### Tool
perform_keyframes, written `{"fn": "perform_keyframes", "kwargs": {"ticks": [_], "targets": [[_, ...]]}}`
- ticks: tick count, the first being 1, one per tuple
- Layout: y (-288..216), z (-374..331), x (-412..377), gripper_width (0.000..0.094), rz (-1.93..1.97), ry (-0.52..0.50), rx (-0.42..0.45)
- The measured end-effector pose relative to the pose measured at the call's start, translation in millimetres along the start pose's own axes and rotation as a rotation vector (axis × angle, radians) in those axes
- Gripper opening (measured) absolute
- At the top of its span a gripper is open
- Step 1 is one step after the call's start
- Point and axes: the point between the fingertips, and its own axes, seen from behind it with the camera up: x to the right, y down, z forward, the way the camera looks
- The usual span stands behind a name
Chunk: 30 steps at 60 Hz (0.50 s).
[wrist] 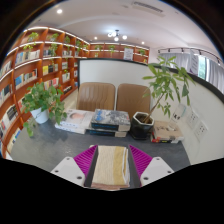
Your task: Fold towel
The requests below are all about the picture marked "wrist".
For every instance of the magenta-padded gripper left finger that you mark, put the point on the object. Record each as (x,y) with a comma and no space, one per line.
(68,170)

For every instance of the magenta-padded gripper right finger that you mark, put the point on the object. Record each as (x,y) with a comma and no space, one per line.
(156,170)

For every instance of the beige and yellow striped towel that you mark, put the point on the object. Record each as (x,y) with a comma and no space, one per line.
(110,165)

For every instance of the red-spined book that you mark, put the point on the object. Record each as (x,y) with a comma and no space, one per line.
(165,140)

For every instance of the beige cover book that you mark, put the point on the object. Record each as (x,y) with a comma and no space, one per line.
(168,129)

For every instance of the small tree in black pot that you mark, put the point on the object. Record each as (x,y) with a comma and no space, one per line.
(141,128)

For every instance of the large white cover book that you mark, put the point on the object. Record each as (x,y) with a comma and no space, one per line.
(78,118)

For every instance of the dark blue book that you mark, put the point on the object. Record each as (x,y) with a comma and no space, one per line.
(106,133)

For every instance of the large grey cover book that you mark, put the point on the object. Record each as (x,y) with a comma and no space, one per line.
(111,118)

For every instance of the brown padded chair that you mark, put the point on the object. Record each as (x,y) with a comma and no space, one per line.
(96,96)
(131,98)

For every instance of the pothos plant in white pot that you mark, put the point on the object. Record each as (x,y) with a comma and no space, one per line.
(40,98)

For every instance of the orange wooden bookshelf unit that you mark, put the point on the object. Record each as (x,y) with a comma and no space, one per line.
(13,83)

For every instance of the grey window curtains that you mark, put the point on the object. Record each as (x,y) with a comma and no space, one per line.
(213,71)

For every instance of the ceiling lamp with round bulbs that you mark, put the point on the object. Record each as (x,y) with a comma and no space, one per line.
(116,35)

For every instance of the recessed ceiling lights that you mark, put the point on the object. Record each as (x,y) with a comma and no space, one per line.
(59,11)

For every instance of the ceiling air vent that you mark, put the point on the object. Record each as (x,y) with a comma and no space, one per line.
(148,7)

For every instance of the white wall socket panel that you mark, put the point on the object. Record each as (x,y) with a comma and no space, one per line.
(201,130)
(192,119)

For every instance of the white paper wall sign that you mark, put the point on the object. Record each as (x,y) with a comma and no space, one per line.
(179,113)

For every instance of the black ceiling track light rail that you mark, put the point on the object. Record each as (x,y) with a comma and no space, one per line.
(186,50)

